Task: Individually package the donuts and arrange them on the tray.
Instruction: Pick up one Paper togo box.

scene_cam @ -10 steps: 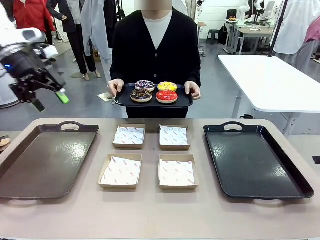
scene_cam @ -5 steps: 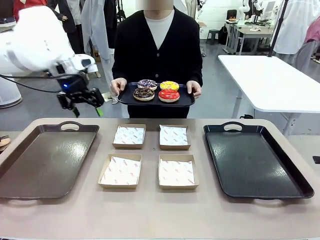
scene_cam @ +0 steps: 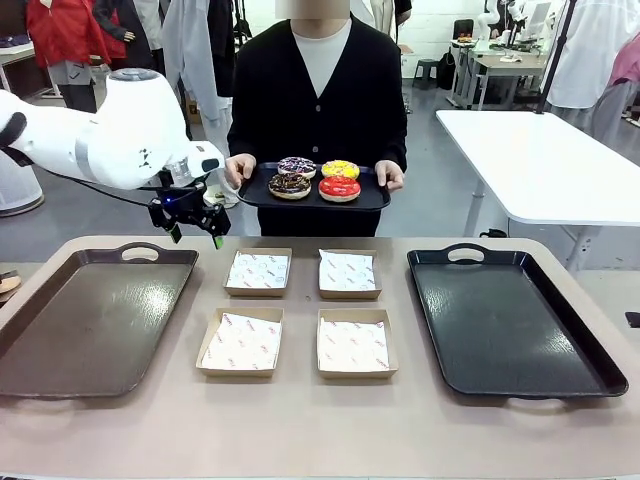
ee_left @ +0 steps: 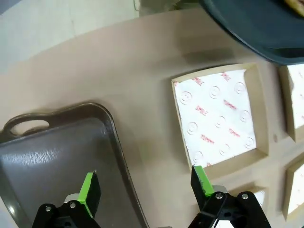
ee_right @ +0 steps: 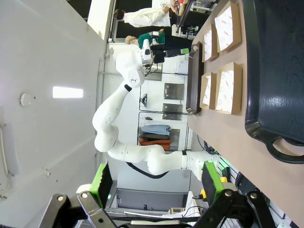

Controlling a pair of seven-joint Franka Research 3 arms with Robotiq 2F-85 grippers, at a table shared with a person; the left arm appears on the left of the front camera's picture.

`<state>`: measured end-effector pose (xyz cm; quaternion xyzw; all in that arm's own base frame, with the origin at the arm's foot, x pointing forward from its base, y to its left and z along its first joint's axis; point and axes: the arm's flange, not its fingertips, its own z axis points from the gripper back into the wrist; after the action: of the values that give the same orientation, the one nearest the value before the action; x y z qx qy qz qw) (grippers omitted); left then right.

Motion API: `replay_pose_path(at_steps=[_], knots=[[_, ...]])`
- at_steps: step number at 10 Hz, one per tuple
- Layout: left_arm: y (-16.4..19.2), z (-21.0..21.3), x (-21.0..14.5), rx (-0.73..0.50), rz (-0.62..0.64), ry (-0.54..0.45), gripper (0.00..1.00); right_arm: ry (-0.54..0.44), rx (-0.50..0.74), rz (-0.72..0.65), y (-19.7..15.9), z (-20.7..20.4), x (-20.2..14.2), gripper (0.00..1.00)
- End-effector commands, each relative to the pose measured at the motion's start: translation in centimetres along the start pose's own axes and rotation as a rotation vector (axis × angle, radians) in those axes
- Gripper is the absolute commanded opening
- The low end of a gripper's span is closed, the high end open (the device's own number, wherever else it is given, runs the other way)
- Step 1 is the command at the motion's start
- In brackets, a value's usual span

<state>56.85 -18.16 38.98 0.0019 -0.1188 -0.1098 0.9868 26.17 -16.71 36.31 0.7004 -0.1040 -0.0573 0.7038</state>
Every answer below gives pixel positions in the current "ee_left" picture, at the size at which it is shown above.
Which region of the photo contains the tan glazed donut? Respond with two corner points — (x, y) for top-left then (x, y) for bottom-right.
(284, 0), (304, 18)

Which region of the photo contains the dark teal round plate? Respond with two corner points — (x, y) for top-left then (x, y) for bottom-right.
(199, 0), (304, 67)

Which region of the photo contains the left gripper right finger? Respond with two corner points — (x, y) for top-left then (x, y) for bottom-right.
(187, 165), (271, 228)

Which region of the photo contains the brown tray with handles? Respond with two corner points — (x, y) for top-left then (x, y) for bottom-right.
(0, 102), (150, 228)

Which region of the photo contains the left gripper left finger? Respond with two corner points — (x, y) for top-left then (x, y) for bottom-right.
(32, 170), (103, 228)

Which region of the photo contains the white liner paper red print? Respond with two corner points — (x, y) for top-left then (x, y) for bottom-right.
(286, 64), (304, 130)
(287, 163), (304, 214)
(254, 190), (266, 207)
(172, 68), (257, 168)

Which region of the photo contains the kraft paper box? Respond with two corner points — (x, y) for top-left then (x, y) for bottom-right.
(278, 63), (304, 143)
(215, 181), (269, 228)
(171, 63), (270, 180)
(282, 158), (304, 220)

